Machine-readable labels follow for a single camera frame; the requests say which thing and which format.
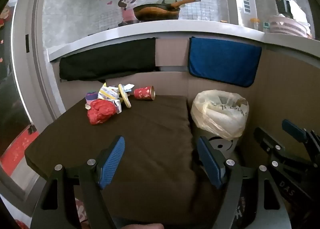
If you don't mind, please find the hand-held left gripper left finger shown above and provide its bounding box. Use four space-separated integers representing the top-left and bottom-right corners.
30 136 125 229

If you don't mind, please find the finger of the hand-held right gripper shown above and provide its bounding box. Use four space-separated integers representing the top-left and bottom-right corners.
282 119 320 159
253 127 310 169

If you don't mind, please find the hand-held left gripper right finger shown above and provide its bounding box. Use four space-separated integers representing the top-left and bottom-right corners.
196 136 293 229

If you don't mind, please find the grey trash bin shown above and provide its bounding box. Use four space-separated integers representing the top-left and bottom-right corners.
192 126 240 167

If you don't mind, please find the pink purple sponge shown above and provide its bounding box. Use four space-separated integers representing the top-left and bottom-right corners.
85 91 98 106

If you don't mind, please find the red paper cup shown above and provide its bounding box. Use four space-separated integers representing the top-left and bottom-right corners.
134 85 156 101

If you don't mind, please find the person's left hand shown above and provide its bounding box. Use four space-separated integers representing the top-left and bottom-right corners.
124 223 165 229

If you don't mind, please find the red crumpled plastic bag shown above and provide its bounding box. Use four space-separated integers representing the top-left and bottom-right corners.
87 99 120 126

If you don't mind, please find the white blue snack wrapper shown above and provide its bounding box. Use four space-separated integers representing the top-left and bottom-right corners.
97 83 123 114

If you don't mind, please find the blue cloth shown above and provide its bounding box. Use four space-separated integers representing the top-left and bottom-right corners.
188 36 262 88

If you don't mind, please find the red printed mat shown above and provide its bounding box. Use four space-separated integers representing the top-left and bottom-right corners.
0 130 40 167

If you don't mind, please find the black cloth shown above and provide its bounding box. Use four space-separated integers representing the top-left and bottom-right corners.
59 37 160 82

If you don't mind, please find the pink dish basket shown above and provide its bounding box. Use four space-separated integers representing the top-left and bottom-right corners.
269 15 312 37

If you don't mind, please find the white plastic bottle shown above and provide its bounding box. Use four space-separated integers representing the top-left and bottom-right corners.
274 0 310 26

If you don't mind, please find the black box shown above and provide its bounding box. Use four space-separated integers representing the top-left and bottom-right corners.
275 0 292 14

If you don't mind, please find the white kitchen counter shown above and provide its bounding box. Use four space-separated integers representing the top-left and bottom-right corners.
47 19 320 62

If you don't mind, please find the red door decoration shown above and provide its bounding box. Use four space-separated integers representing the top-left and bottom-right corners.
0 4 13 29

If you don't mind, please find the grey door frame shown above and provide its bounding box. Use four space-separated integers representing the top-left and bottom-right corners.
11 0 65 204

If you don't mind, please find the dark wok with wooden handle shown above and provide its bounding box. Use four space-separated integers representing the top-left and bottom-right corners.
132 0 202 21

